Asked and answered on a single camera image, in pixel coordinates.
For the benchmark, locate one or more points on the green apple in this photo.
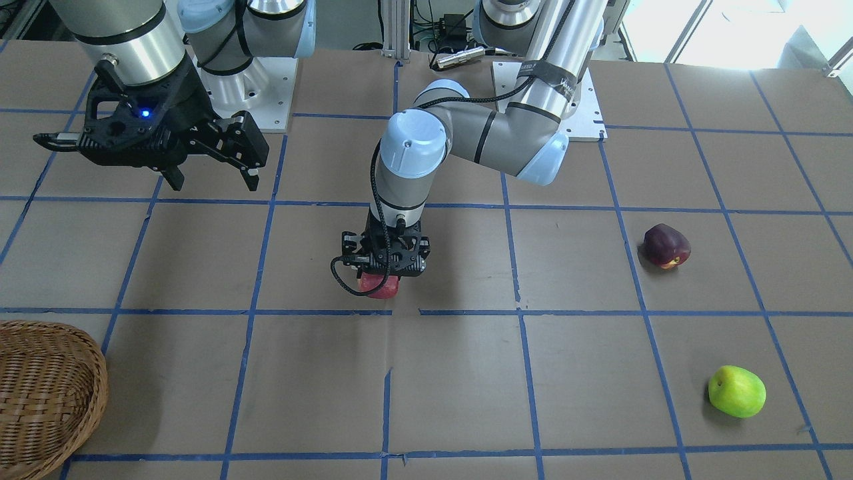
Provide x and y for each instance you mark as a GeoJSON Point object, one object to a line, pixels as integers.
{"type": "Point", "coordinates": [736, 391]}

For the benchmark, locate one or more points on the aluminium frame post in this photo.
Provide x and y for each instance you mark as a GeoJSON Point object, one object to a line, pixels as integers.
{"type": "Point", "coordinates": [396, 20]}

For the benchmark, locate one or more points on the dark red apple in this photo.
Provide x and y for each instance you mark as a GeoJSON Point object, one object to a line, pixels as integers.
{"type": "Point", "coordinates": [666, 247]}

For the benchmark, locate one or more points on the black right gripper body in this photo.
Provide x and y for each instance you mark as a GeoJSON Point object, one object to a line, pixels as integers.
{"type": "Point", "coordinates": [188, 100]}

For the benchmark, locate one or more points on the silver cylindrical connector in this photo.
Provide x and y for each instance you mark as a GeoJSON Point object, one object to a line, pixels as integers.
{"type": "Point", "coordinates": [459, 58]}

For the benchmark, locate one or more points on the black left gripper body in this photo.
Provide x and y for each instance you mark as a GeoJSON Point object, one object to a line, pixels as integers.
{"type": "Point", "coordinates": [348, 244]}

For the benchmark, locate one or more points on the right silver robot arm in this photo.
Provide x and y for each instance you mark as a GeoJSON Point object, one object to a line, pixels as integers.
{"type": "Point", "coordinates": [220, 37]}

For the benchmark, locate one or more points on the woven wicker basket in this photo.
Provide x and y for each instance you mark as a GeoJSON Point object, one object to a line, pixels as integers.
{"type": "Point", "coordinates": [54, 392]}

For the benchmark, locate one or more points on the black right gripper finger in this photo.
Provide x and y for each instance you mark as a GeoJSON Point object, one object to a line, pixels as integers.
{"type": "Point", "coordinates": [237, 141]}
{"type": "Point", "coordinates": [173, 176]}

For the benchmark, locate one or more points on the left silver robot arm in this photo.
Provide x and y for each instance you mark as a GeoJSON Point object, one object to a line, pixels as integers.
{"type": "Point", "coordinates": [555, 40]}

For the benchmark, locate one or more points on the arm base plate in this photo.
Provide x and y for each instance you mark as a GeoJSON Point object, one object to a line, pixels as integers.
{"type": "Point", "coordinates": [582, 121]}
{"type": "Point", "coordinates": [265, 89]}

